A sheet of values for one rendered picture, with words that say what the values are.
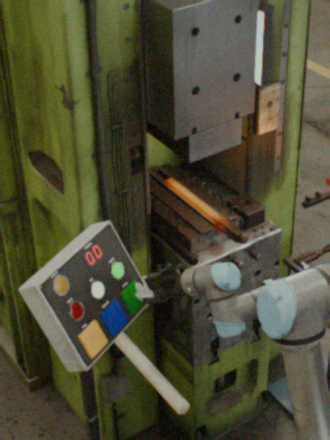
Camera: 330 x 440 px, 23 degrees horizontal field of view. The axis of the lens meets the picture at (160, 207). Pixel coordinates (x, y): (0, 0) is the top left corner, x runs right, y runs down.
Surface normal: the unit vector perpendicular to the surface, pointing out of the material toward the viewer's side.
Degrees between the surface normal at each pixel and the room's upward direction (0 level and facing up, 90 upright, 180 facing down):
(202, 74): 90
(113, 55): 90
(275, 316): 84
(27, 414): 0
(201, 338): 90
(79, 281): 60
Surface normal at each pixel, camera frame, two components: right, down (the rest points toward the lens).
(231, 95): 0.55, 0.46
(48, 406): -0.03, -0.82
